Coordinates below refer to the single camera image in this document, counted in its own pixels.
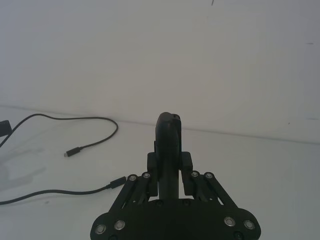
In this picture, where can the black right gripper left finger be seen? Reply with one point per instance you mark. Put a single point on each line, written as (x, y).
(163, 140)

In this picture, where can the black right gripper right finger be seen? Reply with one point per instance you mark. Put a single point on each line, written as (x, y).
(186, 162)

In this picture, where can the white table cloth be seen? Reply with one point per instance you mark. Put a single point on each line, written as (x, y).
(250, 175)

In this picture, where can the small black box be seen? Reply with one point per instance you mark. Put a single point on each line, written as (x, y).
(4, 128)

